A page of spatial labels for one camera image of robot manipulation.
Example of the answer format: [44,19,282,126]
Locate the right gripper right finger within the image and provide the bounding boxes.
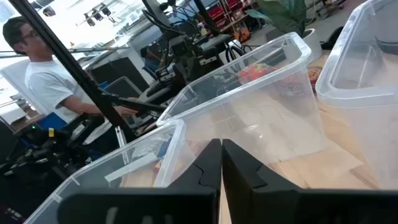
[222,139,398,224]

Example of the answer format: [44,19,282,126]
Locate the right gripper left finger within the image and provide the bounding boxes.
[58,139,223,224]

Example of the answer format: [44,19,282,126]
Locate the red storage bins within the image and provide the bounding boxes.
[207,0,249,20]

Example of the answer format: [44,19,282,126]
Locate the red orange noodle package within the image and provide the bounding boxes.
[238,63,278,84]

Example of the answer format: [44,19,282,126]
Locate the blue noodle package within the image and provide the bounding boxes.
[151,138,175,175]

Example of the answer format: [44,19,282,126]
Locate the black computer monitor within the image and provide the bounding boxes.
[89,57,150,93]

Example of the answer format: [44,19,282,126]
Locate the green plant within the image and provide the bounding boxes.
[247,0,308,35]

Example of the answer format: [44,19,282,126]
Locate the white plant pot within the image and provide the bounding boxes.
[302,28,323,62]

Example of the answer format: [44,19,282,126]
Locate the person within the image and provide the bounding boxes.
[2,16,137,125]

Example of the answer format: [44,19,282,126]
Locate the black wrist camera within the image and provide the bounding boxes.
[170,36,191,58]

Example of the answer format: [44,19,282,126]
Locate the black metal frame strut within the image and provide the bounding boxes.
[8,0,167,142]

